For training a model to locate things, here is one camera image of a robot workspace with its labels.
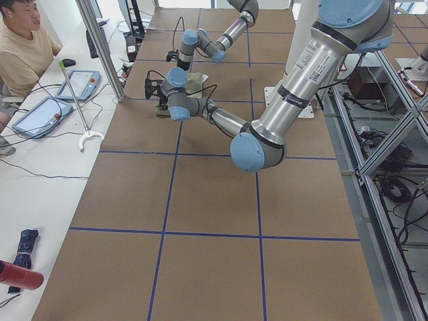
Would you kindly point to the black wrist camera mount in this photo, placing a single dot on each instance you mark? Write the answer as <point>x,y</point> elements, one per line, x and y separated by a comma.
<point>172,55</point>
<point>152,88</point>

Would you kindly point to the person in beige shirt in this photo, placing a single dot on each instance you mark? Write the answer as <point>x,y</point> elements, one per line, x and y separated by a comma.
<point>27,49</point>

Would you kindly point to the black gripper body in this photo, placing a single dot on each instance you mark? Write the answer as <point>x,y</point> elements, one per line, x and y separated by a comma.
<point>181,64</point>
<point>163,100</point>

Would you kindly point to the aluminium frame rail structure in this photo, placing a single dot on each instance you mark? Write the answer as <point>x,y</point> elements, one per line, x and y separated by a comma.
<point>378,122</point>

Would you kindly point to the black computer mouse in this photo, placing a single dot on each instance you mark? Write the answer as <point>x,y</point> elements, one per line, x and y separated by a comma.
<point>68,62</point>

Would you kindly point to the olive green long-sleeve shirt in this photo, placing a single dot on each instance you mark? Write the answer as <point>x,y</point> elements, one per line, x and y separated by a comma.
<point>194,89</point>

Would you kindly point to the blue teach pendant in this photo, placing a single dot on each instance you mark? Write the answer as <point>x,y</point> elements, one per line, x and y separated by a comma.
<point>84,84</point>
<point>42,118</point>

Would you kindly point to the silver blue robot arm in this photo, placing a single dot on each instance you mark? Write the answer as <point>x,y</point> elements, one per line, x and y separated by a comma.
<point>216,49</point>
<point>341,28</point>

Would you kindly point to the near blue teach pendant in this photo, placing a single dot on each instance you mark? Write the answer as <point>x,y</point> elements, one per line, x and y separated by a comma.
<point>42,118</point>

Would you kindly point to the white camera mast pole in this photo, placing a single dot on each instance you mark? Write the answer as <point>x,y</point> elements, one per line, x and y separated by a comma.
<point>307,14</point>

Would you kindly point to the folded dark blue umbrella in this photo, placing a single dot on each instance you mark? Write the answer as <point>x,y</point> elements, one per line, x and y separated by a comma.
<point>23,255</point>

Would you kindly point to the red cylinder bottle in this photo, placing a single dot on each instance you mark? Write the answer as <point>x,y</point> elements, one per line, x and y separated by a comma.
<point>20,277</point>

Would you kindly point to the silver reacher grabber stick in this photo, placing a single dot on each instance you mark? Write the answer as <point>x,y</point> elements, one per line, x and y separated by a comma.
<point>88,132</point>

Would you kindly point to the far blue teach pendant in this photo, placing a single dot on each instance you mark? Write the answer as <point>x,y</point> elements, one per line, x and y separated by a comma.
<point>84,84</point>

